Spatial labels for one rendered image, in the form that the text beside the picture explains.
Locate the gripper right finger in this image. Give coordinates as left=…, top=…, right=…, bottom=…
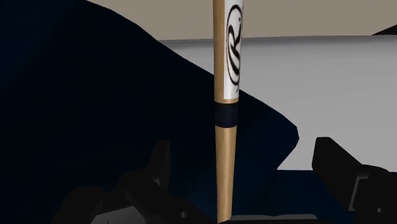
left=311, top=136, right=397, bottom=224

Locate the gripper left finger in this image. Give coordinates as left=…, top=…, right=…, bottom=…
left=52, top=139, right=216, bottom=224

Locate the wooden baseball bat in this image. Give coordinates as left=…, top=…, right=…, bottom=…
left=212, top=0, right=244, bottom=223

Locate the dark blue cushion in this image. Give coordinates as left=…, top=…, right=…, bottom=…
left=0, top=0, right=300, bottom=224

